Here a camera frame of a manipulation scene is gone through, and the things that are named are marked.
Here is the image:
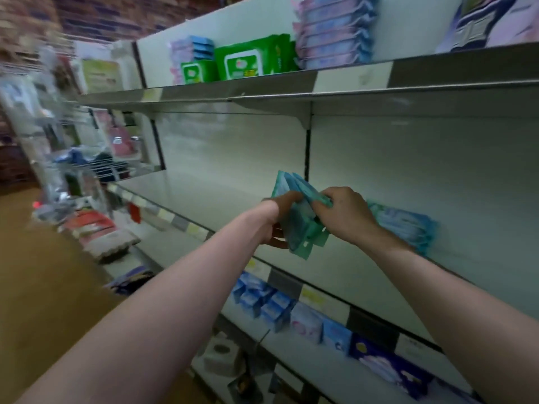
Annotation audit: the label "person's left hand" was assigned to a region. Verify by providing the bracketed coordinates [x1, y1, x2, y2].
[257, 191, 304, 249]

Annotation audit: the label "person's right hand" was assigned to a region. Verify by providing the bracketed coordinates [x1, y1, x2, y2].
[312, 186, 384, 249]

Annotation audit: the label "metal store shelving unit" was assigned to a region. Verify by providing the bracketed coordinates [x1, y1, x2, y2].
[71, 0, 539, 404]

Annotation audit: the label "person's right forearm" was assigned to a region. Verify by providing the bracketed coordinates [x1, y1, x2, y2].
[362, 231, 539, 404]

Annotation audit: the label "person's left forearm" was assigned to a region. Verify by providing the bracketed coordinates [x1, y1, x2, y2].
[17, 201, 279, 404]

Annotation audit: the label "beige tissue box holder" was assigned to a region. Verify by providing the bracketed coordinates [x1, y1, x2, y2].
[202, 332, 245, 377]

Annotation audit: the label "dark blue packaged goods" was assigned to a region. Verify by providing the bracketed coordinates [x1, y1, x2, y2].
[349, 332, 435, 399]

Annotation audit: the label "dark plastic bags bundle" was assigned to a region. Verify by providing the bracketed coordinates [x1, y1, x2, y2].
[108, 265, 157, 295]

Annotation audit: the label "white textured pack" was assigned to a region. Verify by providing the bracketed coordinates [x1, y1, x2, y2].
[83, 229, 141, 261]

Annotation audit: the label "red mesh bag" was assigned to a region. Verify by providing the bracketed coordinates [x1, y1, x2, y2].
[66, 210, 117, 236]

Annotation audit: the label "hanging packaged goods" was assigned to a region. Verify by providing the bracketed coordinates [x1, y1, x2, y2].
[0, 38, 144, 165]

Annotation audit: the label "dark blue gold pad packet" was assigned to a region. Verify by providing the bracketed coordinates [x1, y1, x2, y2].
[436, 0, 539, 54]

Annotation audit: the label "wire display rack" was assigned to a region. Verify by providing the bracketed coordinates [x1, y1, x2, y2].
[34, 122, 161, 224]

